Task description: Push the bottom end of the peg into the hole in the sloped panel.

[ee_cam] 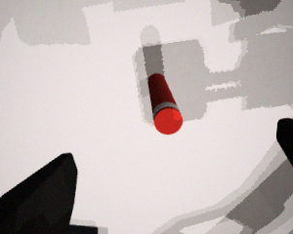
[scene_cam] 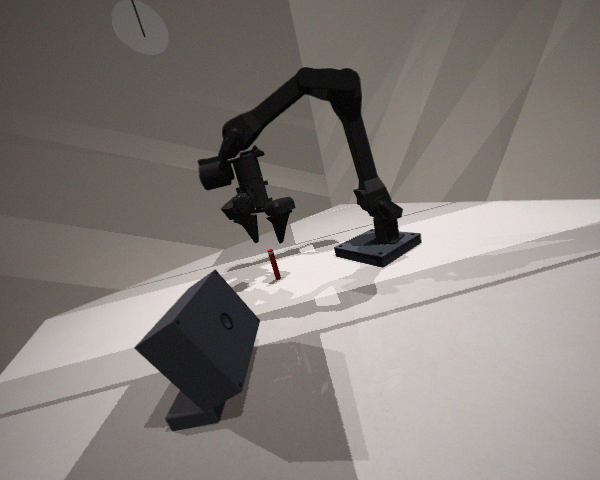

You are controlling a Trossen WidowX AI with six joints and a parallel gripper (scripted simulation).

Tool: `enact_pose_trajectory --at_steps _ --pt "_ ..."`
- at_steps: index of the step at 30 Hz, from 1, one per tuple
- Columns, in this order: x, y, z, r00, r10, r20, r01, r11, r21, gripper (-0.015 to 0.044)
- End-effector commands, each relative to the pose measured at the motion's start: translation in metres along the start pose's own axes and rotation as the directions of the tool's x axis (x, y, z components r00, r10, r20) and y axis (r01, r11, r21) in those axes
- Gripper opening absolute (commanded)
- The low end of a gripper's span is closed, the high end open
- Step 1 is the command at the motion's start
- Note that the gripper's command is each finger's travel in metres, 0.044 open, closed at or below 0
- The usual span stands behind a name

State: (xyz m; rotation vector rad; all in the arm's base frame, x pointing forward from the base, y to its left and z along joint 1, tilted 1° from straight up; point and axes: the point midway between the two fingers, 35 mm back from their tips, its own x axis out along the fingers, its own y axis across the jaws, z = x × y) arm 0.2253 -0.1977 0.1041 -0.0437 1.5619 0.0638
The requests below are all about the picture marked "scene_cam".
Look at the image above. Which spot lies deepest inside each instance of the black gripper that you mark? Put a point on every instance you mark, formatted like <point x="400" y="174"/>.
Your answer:
<point x="278" y="210"/>

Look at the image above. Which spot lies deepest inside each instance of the dark red peg with grey band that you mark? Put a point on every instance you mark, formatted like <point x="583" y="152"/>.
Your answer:
<point x="274" y="264"/>

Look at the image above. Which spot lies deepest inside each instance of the grey sloped panel with hole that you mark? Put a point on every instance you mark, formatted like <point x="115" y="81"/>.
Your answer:
<point x="203" y="345"/>

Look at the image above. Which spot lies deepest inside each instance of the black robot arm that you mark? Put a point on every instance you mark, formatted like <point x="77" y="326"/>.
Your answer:
<point x="342" y="88"/>

